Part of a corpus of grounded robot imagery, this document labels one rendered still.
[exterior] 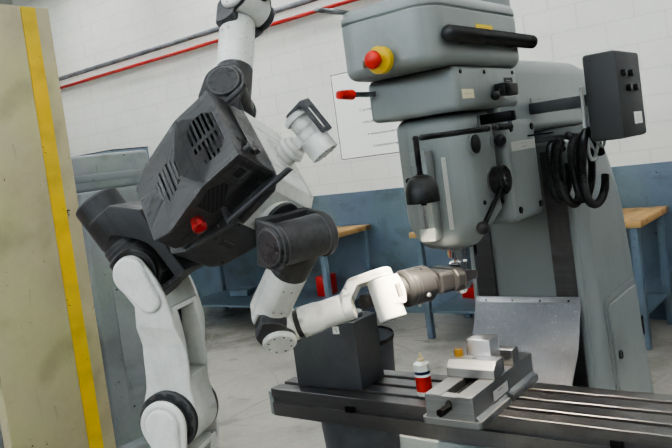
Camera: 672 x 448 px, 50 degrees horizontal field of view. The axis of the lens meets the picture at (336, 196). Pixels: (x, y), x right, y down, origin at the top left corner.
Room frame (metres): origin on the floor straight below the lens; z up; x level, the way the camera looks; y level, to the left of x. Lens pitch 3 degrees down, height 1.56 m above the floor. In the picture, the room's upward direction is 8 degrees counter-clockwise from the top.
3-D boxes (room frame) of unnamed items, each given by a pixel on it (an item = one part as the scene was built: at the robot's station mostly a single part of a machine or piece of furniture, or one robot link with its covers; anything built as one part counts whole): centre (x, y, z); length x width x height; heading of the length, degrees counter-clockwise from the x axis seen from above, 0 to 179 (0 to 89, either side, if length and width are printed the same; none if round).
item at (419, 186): (1.56, -0.18, 1.47); 0.07 x 0.07 x 0.06
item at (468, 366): (1.72, -0.27, 1.02); 0.12 x 0.06 x 0.04; 53
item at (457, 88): (1.82, -0.30, 1.68); 0.34 x 0.24 x 0.10; 142
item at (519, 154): (1.94, -0.40, 1.47); 0.24 x 0.19 x 0.26; 52
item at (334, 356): (2.03, 0.06, 1.03); 0.22 x 0.12 x 0.20; 55
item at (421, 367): (1.83, -0.16, 0.99); 0.04 x 0.04 x 0.11
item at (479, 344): (1.76, -0.31, 1.05); 0.06 x 0.05 x 0.06; 53
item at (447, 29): (1.72, -0.41, 1.79); 0.45 x 0.04 x 0.04; 142
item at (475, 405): (1.74, -0.29, 0.99); 0.35 x 0.15 x 0.11; 143
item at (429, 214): (1.70, -0.21, 1.44); 0.04 x 0.04 x 0.21; 52
